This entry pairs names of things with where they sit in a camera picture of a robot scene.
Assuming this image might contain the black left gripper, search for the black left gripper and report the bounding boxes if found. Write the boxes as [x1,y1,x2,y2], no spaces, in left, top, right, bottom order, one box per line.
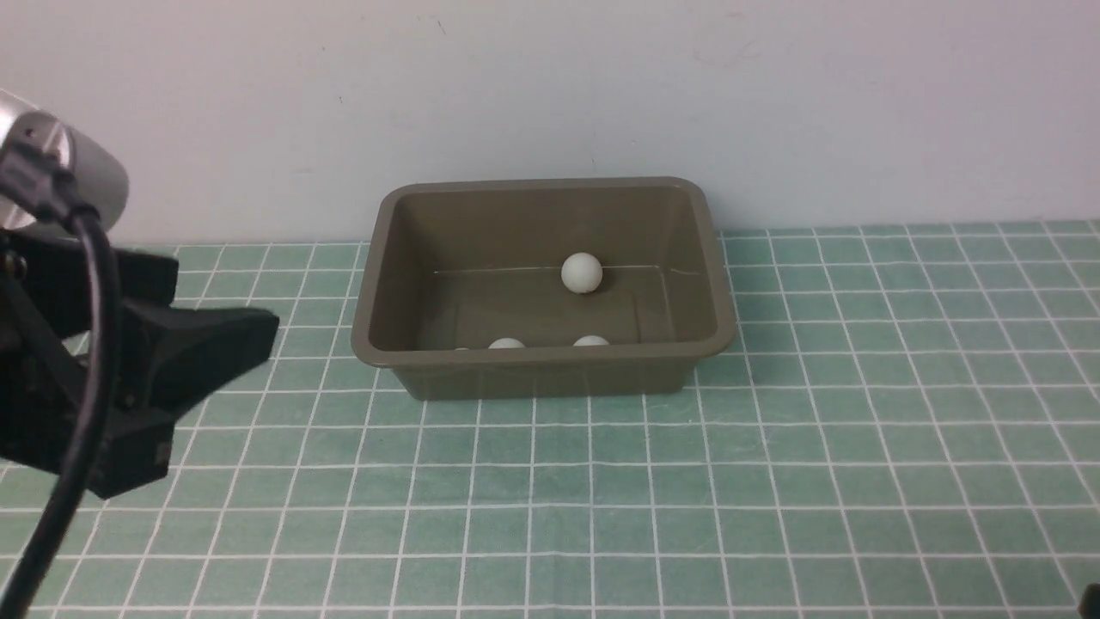
[3,232,279,500]

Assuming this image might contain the printed white ping-pong ball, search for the printed white ping-pong ball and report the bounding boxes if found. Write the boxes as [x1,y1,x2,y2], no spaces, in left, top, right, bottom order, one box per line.
[573,334,609,347]

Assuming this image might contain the olive plastic bin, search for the olive plastic bin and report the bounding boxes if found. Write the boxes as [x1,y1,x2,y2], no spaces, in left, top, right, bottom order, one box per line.
[350,177,737,401]

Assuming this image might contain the green checkered table mat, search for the green checkered table mat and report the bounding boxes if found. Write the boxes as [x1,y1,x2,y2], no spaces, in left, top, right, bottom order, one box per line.
[30,222,1099,618]

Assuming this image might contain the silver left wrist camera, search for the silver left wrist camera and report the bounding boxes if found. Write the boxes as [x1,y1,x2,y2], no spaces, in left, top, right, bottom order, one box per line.
[1,89,130,231]

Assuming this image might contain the black left camera cable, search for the black left camera cable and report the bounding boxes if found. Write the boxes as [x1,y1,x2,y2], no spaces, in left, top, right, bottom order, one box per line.
[0,139,123,619]

